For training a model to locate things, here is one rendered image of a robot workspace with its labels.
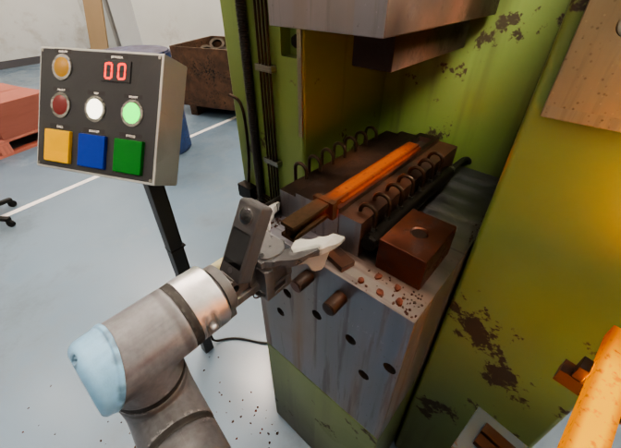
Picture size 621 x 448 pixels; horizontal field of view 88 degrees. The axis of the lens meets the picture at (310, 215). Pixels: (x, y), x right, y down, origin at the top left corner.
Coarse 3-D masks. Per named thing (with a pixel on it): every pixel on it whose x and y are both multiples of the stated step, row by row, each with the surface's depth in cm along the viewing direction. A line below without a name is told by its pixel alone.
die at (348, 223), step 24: (384, 144) 81; (432, 144) 80; (336, 168) 73; (360, 168) 71; (408, 168) 71; (288, 192) 65; (312, 192) 63; (360, 192) 61; (384, 192) 63; (408, 192) 66; (336, 216) 58; (360, 216) 56
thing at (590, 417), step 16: (608, 336) 38; (608, 352) 36; (592, 368) 36; (608, 368) 34; (592, 384) 33; (608, 384) 33; (592, 400) 32; (608, 400) 32; (576, 416) 31; (592, 416) 31; (608, 416) 31; (576, 432) 30; (592, 432) 30; (608, 432) 30
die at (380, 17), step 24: (288, 0) 45; (312, 0) 42; (336, 0) 40; (360, 0) 38; (384, 0) 36; (408, 0) 39; (432, 0) 43; (456, 0) 48; (480, 0) 55; (288, 24) 46; (312, 24) 44; (336, 24) 41; (360, 24) 39; (384, 24) 37; (408, 24) 41; (432, 24) 46
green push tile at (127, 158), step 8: (120, 144) 71; (128, 144) 71; (136, 144) 70; (144, 144) 71; (120, 152) 72; (128, 152) 71; (136, 152) 70; (120, 160) 72; (128, 160) 71; (136, 160) 71; (120, 168) 72; (128, 168) 71; (136, 168) 71
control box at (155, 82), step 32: (96, 64) 72; (128, 64) 70; (160, 64) 68; (64, 96) 74; (96, 96) 72; (128, 96) 70; (160, 96) 69; (64, 128) 76; (96, 128) 73; (128, 128) 71; (160, 128) 70; (160, 160) 72
